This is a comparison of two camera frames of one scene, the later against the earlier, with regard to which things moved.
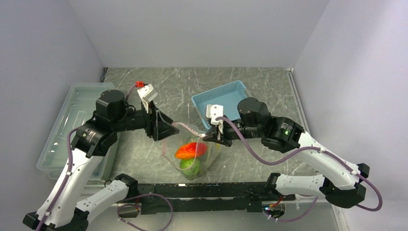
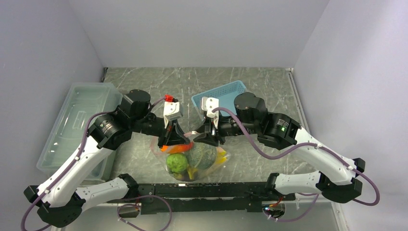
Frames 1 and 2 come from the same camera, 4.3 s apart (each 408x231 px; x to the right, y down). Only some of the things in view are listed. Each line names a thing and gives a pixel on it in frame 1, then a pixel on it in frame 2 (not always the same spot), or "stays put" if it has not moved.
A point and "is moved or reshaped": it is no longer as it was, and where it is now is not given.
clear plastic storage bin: x=79 y=104 stays put
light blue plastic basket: x=228 y=95 stays put
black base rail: x=208 y=197 stays put
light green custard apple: x=191 y=166 → x=176 y=162
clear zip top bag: x=192 y=154 is moved or reshaped
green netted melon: x=194 y=138 is moved or reshaped
